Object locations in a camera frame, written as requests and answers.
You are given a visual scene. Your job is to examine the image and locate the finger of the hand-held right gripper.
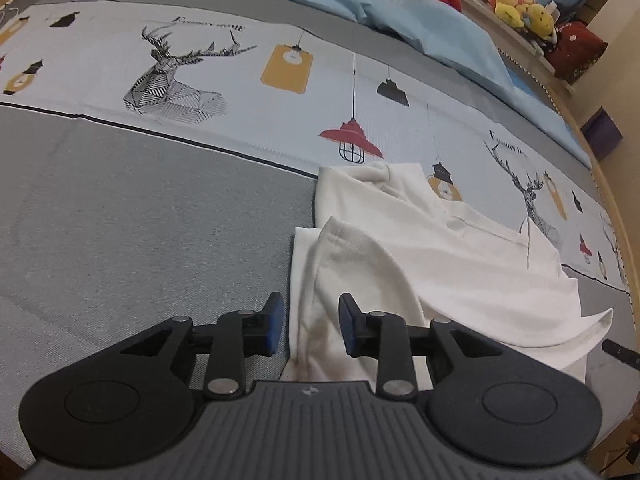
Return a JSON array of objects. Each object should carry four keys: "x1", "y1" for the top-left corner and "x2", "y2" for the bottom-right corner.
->
[{"x1": 602, "y1": 338, "x2": 640, "y2": 362}]

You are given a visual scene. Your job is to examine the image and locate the yellow green plush toy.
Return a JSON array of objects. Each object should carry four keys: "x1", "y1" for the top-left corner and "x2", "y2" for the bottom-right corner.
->
[{"x1": 492, "y1": 0, "x2": 527, "y2": 27}]

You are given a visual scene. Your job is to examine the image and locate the purple bag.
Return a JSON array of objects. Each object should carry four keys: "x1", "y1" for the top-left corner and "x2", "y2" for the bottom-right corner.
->
[{"x1": 582, "y1": 107, "x2": 624, "y2": 162}]

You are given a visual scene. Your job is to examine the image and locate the dark red bag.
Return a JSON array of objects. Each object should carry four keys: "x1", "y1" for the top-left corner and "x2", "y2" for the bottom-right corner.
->
[{"x1": 545, "y1": 22, "x2": 609, "y2": 82}]

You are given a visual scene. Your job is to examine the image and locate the yellow duck plush toy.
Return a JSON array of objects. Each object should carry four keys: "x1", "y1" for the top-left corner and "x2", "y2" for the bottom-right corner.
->
[{"x1": 522, "y1": 2, "x2": 557, "y2": 35}]

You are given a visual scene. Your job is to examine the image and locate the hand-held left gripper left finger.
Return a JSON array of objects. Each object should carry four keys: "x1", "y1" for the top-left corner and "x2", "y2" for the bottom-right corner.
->
[{"x1": 120, "y1": 292, "x2": 286, "y2": 401}]

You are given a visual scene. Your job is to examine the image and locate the light blue quilt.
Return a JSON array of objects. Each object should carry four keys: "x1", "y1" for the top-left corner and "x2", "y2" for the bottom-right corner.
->
[{"x1": 95, "y1": 0, "x2": 597, "y2": 167}]

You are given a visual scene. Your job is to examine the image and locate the white long-sleeve shirt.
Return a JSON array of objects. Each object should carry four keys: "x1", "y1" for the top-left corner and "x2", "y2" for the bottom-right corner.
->
[{"x1": 279, "y1": 161, "x2": 615, "y2": 392}]

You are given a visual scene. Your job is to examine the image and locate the grey printed bed sheet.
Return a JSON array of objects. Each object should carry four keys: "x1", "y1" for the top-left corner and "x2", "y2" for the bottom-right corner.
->
[{"x1": 0, "y1": 0, "x2": 640, "y2": 463}]

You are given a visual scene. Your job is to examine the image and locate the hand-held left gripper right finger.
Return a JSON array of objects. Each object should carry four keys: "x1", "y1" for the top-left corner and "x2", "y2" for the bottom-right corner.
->
[{"x1": 339, "y1": 294, "x2": 506, "y2": 401}]

